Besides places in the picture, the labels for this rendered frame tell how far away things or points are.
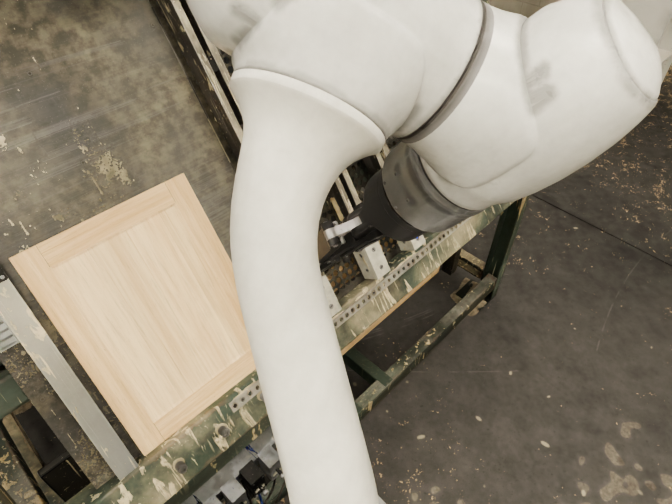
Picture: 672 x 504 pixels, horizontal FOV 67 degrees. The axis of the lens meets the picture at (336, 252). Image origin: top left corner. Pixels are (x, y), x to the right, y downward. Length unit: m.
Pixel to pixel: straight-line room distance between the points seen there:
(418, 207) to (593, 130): 0.15
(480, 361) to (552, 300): 0.62
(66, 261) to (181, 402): 0.45
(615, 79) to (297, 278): 0.21
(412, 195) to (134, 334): 1.02
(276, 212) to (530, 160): 0.17
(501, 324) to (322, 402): 2.51
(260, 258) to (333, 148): 0.08
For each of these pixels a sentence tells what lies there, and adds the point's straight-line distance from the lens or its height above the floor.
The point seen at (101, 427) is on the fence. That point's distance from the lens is 1.35.
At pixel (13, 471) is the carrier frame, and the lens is 1.66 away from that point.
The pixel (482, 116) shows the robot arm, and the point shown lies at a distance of 0.33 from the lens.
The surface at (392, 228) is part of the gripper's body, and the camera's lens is 0.47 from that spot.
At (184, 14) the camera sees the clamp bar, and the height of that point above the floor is 1.67.
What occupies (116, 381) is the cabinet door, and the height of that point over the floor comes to 1.06.
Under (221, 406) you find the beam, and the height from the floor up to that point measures 0.90.
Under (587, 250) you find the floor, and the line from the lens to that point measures 3.40.
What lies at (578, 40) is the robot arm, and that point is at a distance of 0.34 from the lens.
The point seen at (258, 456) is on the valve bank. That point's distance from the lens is 1.50.
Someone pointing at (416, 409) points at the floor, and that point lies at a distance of 2.44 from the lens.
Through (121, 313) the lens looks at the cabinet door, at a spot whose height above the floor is 1.17.
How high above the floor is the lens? 2.12
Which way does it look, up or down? 44 degrees down
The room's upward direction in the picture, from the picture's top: straight up
